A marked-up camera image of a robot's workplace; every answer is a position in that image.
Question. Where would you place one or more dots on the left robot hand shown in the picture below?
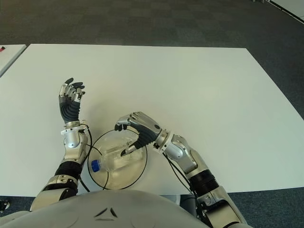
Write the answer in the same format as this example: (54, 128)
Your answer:
(70, 108)

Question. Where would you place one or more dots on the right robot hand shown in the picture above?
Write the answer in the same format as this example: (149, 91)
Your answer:
(145, 129)

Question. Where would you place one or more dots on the clear water bottle blue cap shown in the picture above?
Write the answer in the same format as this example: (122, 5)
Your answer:
(116, 158)

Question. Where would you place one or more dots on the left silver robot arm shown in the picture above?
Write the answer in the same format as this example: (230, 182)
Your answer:
(71, 152)

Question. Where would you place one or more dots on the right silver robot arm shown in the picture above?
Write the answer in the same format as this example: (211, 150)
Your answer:
(199, 173)

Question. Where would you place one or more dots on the white plate black rim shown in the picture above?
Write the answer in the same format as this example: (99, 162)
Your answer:
(111, 175)

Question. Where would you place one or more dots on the white side table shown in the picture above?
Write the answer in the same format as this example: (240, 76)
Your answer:
(9, 59)

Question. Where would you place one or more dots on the grey table leg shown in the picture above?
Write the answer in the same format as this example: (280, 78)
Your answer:
(187, 203)

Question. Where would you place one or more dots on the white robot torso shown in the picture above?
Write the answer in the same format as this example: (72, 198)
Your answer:
(107, 206)

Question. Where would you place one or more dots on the red marker pen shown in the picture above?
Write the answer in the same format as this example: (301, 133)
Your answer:
(2, 50)

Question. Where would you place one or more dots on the black metal stand frame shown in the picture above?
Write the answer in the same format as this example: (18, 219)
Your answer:
(4, 204)

